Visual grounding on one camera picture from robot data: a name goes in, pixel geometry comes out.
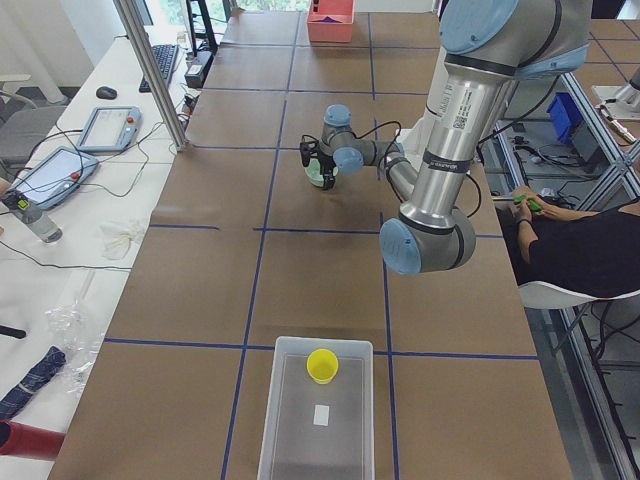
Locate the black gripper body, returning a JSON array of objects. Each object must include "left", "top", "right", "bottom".
[{"left": 319, "top": 157, "right": 336, "bottom": 181}]

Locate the light green ceramic bowl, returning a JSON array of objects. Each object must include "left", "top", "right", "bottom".
[{"left": 305, "top": 158, "right": 339, "bottom": 190}]

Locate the purple cloth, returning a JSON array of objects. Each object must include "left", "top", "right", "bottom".
[{"left": 313, "top": 16, "right": 352, "bottom": 24}]

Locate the yellow plastic cup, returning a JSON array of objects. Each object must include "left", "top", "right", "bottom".
[{"left": 306, "top": 348, "right": 339, "bottom": 385}]

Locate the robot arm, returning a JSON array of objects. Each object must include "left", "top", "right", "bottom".
[
  {"left": 300, "top": 1, "right": 592, "bottom": 275},
  {"left": 592, "top": 69, "right": 639, "bottom": 121}
]

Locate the black power box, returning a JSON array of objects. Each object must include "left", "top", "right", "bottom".
[{"left": 184, "top": 51, "right": 214, "bottom": 89}]

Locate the white label in box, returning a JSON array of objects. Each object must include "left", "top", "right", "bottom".
[{"left": 313, "top": 404, "right": 330, "bottom": 427}]

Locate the clear plastic storage box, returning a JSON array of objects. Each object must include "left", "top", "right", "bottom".
[{"left": 257, "top": 336, "right": 375, "bottom": 479}]

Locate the pink plastic bin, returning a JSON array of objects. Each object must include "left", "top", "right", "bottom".
[{"left": 306, "top": 0, "right": 355, "bottom": 43}]

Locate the black keyboard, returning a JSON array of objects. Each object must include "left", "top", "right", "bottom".
[{"left": 152, "top": 44, "right": 180, "bottom": 86}]

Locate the crumpled white tissue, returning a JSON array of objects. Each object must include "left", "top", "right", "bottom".
[{"left": 100, "top": 220, "right": 146, "bottom": 260}]

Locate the upper teach pendant tablet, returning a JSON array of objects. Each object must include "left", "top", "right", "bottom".
[{"left": 77, "top": 106, "right": 142, "bottom": 155}]

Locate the teach pendant tablet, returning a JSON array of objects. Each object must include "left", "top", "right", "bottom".
[
  {"left": 77, "top": 106, "right": 142, "bottom": 155},
  {"left": 12, "top": 147, "right": 99, "bottom": 210}
]

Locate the black computer mouse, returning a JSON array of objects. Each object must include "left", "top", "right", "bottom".
[{"left": 95, "top": 86, "right": 118, "bottom": 100}]

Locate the white chair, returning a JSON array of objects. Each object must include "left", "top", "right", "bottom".
[{"left": 517, "top": 280, "right": 640, "bottom": 351}]

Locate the blue parts bin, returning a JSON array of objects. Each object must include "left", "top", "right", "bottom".
[{"left": 546, "top": 92, "right": 583, "bottom": 145}]

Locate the lower teach pendant tablet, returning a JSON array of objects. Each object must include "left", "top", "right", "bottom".
[{"left": 12, "top": 147, "right": 99, "bottom": 210}]

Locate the seated person in black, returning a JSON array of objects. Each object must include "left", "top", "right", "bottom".
[{"left": 496, "top": 186, "right": 639, "bottom": 298}]

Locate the crumpled clear plastic wrap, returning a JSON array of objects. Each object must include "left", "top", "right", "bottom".
[{"left": 45, "top": 270, "right": 105, "bottom": 397}]

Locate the clear water bottle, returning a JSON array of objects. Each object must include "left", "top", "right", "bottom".
[{"left": 1, "top": 189, "right": 63, "bottom": 243}]

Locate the folded blue umbrella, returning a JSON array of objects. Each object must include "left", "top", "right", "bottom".
[{"left": 1, "top": 346, "right": 66, "bottom": 420}]

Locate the red cylinder object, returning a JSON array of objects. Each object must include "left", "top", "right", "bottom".
[{"left": 1, "top": 420, "right": 65, "bottom": 461}]

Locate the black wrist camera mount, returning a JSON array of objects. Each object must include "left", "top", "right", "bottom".
[{"left": 299, "top": 134, "right": 319, "bottom": 168}]

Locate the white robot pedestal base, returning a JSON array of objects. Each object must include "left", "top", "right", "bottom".
[{"left": 399, "top": 48, "right": 448, "bottom": 156}]

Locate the aluminium frame post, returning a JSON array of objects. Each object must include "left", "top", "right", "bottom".
[{"left": 113, "top": 0, "right": 188, "bottom": 152}]

